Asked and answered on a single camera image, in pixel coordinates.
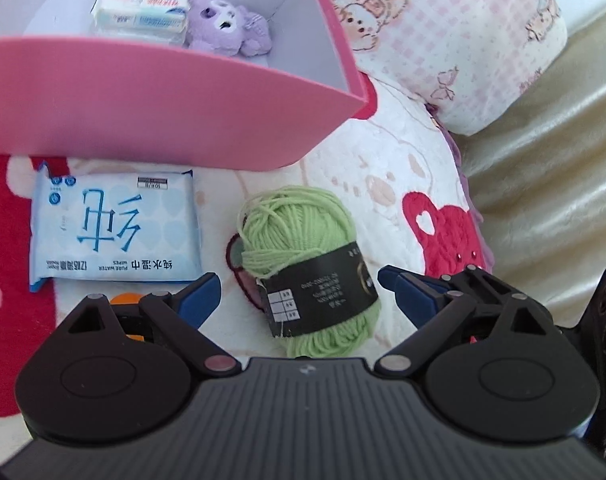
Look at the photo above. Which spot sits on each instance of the orange ball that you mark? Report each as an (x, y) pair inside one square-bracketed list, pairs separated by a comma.
[(125, 300)]

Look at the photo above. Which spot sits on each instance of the white tissue packet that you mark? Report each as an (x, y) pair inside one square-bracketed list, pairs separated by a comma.
[(138, 10)]

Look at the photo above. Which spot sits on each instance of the beige shiny cloth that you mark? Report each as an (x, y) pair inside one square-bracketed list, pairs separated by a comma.
[(548, 200)]

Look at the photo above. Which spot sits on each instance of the blue wet wipes pack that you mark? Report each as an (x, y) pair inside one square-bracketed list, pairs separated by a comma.
[(113, 220)]

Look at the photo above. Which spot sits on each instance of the green yarn skein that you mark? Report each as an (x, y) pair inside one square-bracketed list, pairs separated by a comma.
[(293, 230)]

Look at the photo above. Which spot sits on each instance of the purple plush toy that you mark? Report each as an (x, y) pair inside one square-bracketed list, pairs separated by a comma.
[(218, 20)]

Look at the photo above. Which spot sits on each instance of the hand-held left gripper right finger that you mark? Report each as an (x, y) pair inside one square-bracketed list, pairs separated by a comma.
[(413, 305)]

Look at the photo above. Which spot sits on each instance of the pink cardboard box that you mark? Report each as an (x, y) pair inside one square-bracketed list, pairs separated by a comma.
[(133, 110)]

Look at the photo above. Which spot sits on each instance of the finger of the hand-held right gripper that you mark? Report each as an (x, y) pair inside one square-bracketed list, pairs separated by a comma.
[(475, 282)]

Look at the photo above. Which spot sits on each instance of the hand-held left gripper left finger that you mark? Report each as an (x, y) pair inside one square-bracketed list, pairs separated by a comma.
[(198, 300)]

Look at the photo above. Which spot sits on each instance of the bear printed blanket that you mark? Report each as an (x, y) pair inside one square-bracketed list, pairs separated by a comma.
[(373, 185)]

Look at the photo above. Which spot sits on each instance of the pink checked pillow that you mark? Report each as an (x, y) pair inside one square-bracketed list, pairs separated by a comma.
[(458, 35)]

